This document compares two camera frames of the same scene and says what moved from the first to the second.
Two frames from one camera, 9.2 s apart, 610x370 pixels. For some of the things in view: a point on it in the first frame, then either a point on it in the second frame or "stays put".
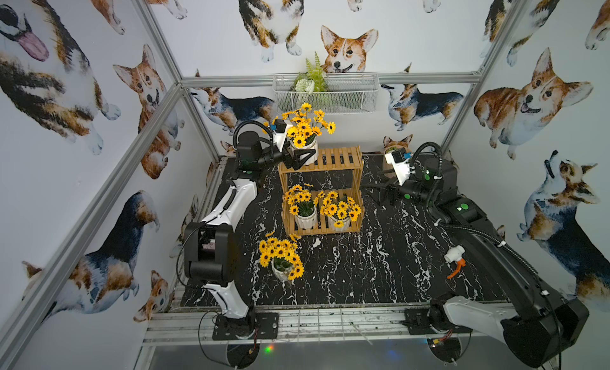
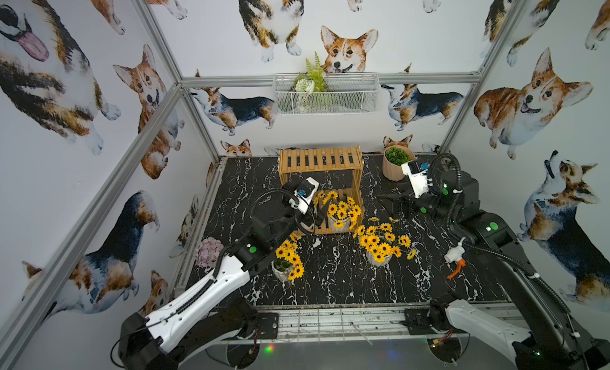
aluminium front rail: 193,325 stays put
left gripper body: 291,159 -> 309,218
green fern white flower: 312,81 stays put
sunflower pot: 339,213 stays put
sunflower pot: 303,125 -> 380,244
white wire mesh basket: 345,94 stays put
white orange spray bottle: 454,255 stays put
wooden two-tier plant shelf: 326,197 stays put
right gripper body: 411,192 -> 426,206
